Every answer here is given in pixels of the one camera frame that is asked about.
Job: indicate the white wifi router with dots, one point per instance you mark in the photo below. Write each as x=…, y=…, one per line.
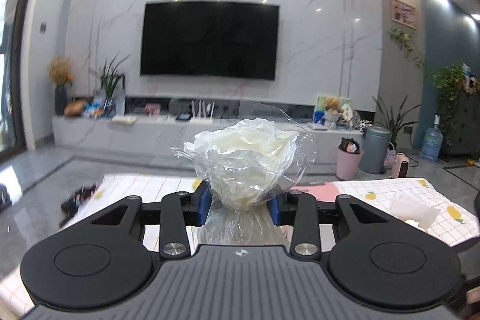
x=202, y=111

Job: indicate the lemon pattern tablecloth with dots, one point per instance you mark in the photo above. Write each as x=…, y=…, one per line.
x=453, y=225

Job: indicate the small pink heater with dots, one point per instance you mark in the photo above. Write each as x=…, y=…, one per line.
x=400, y=166

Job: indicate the dried yellow flowers in vase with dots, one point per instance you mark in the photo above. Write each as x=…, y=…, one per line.
x=60, y=73

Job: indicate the blue water jug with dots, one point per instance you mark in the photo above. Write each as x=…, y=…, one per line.
x=432, y=142

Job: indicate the dark clothes on floor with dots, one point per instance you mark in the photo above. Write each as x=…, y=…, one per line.
x=71, y=206

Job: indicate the pink waste bin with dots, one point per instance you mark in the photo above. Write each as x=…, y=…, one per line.
x=347, y=164

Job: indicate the hanging green vine plant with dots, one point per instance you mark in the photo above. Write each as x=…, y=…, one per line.
x=449, y=82

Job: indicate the framed wall picture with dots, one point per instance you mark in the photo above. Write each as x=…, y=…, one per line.
x=404, y=13

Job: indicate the green potted plant on console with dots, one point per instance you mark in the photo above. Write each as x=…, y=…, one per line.
x=110, y=76

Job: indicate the dark grey sideboard cabinet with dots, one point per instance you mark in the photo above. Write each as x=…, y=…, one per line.
x=464, y=140

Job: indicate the tall floor plant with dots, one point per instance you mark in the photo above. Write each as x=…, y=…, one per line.
x=394, y=122

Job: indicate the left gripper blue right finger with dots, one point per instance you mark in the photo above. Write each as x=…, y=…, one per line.
x=277, y=208

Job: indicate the grey marble tv console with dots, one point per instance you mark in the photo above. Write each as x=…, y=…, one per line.
x=155, y=136

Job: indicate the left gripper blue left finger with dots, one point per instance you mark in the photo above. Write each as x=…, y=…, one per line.
x=202, y=202

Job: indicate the grey round trash can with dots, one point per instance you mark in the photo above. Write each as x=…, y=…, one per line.
x=375, y=145

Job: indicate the clear bag with white paper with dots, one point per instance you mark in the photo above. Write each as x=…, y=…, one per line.
x=248, y=148

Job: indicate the plush toys pile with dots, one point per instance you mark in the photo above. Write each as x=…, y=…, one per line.
x=335, y=113

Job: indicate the black wall television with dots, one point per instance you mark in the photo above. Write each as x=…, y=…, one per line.
x=231, y=39

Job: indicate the white foam net sleeve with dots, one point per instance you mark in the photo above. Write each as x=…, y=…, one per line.
x=406, y=208

